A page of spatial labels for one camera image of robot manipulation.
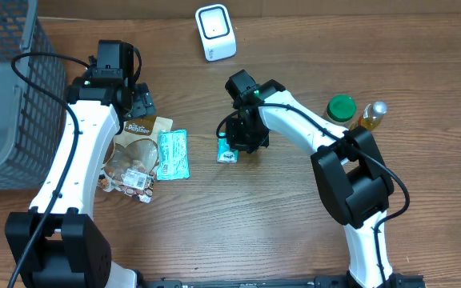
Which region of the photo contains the grey plastic mesh basket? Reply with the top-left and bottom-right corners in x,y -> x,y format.
0,0 -> 66,190

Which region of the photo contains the small teal white packet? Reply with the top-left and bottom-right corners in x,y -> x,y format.
217,132 -> 239,164

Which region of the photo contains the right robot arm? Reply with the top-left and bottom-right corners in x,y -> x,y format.
219,70 -> 394,287

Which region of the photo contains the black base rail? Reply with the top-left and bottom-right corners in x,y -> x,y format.
137,274 -> 426,288

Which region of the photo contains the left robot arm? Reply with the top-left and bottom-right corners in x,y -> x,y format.
5,40 -> 153,287

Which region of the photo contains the teal white snack packet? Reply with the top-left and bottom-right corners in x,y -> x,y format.
157,130 -> 190,181

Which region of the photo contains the brown snack packet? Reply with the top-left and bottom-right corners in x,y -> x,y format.
97,116 -> 173,203

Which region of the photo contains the white barcode scanner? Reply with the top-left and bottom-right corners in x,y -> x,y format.
194,3 -> 237,62

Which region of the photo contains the yellow liquid bottle silver cap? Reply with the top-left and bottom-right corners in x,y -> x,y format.
349,101 -> 388,131

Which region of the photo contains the green lid white jar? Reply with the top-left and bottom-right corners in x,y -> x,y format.
323,94 -> 357,127

